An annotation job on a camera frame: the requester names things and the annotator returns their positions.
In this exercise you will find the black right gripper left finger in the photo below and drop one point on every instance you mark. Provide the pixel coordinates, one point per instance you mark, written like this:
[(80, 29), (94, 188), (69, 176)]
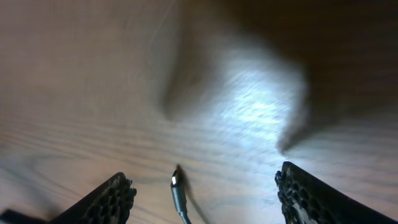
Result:
[(109, 203)]

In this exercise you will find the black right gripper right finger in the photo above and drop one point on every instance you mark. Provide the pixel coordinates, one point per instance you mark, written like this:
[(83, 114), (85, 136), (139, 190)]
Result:
[(306, 199)]

